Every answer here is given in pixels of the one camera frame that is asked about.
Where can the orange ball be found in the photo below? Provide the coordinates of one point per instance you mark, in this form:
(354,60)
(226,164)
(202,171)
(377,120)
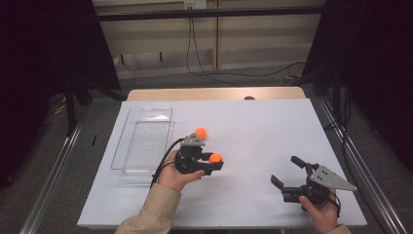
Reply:
(215,158)
(201,131)

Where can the black horizontal bar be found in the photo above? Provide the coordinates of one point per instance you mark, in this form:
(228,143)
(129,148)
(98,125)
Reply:
(195,13)

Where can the person's left hand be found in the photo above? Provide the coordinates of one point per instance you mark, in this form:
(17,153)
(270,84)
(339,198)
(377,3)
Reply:
(173,177)

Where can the black metal stand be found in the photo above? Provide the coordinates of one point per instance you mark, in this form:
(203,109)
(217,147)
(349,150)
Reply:
(70,110)

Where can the white wall socket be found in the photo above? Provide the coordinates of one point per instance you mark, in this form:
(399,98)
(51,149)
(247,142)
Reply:
(195,4)

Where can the aluminium rail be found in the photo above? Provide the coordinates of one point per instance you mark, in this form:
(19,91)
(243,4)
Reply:
(344,143)
(50,185)

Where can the white board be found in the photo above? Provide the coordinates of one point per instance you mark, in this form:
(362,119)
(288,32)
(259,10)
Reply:
(253,130)

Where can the clear plastic container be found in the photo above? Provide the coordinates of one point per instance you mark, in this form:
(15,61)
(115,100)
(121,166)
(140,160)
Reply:
(144,136)

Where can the person's right hand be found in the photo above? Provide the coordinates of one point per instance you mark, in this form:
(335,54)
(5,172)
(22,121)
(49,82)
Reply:
(323,214)

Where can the wooden table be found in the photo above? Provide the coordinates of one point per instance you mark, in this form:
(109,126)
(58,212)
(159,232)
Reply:
(195,94)

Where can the black curtain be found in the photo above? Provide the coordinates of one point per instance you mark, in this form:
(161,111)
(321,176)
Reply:
(373,65)
(39,65)

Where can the small black stick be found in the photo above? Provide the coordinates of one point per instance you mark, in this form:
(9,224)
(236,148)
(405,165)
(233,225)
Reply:
(94,139)

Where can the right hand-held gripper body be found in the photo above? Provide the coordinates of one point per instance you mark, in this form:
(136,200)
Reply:
(326,178)

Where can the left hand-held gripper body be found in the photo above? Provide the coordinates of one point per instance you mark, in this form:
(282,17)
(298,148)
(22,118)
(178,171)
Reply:
(190,159)

